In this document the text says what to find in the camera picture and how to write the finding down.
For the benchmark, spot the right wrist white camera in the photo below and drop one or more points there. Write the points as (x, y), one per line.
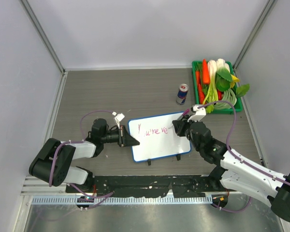
(198, 113)

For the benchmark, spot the green toy leafy vegetable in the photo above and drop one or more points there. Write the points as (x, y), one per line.
(225, 81)

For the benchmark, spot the small orange toy carrot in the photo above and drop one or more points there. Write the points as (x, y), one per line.
(199, 87)

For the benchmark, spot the pale green toy beans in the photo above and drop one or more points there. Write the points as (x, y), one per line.
(228, 96)

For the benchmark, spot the large orange toy carrot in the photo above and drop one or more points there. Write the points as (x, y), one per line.
(205, 75)

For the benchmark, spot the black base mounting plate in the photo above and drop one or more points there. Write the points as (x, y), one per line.
(151, 186)

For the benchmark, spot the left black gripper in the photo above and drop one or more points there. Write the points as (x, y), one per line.
(124, 139)

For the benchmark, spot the blue silver energy drink can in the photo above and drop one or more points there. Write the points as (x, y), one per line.
(182, 94)

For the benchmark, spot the blue framed whiteboard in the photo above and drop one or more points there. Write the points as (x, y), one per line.
(157, 137)

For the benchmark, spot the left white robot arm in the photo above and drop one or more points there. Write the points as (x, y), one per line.
(53, 162)

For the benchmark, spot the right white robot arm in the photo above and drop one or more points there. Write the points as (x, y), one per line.
(234, 171)

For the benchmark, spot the green plastic tray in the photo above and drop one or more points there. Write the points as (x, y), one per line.
(238, 106)

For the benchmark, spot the wrist white camera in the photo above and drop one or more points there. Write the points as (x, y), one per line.
(118, 117)
(198, 113)

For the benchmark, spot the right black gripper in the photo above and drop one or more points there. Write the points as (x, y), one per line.
(180, 125)

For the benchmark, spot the white slotted cable duct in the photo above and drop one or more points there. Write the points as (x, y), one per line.
(80, 200)

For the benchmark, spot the magenta capped marker pen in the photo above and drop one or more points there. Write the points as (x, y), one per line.
(183, 114)

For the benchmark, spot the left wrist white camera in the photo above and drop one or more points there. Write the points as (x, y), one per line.
(118, 117)

